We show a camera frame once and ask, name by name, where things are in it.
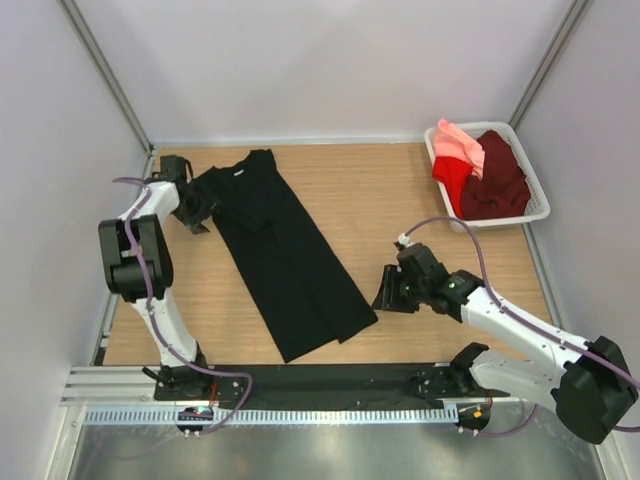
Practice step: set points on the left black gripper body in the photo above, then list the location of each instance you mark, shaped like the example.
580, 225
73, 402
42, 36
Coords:
188, 206

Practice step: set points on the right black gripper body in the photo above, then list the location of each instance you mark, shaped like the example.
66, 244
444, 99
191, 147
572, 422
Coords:
414, 289

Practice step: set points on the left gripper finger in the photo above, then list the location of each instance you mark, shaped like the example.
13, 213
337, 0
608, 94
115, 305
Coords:
206, 202
195, 222

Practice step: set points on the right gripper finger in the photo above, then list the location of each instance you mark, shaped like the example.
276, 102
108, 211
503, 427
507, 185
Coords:
386, 301
390, 283

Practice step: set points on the black t shirt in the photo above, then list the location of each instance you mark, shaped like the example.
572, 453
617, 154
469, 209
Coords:
303, 292

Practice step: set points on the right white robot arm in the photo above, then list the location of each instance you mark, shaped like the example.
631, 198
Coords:
587, 384

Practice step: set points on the red t shirt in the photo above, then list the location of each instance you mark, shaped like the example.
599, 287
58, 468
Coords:
452, 173

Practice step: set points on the maroon t shirt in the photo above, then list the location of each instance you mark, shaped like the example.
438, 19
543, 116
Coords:
502, 192

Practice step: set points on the pink t shirt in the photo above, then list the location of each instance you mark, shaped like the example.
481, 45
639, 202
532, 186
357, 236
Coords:
451, 141

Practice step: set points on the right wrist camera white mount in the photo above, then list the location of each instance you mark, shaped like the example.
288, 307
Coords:
403, 241

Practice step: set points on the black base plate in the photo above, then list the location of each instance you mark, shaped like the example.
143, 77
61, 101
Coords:
321, 386

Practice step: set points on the left aluminium frame post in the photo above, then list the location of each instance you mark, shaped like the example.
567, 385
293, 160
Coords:
84, 33

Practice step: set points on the aluminium frame post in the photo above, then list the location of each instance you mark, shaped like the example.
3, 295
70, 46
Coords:
566, 29
84, 33

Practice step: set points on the aluminium front rail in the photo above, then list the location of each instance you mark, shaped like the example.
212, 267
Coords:
128, 384

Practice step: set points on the white slotted cable duct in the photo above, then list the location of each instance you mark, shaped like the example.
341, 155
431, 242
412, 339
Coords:
199, 416

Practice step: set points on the right aluminium frame post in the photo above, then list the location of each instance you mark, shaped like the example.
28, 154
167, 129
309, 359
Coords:
566, 29

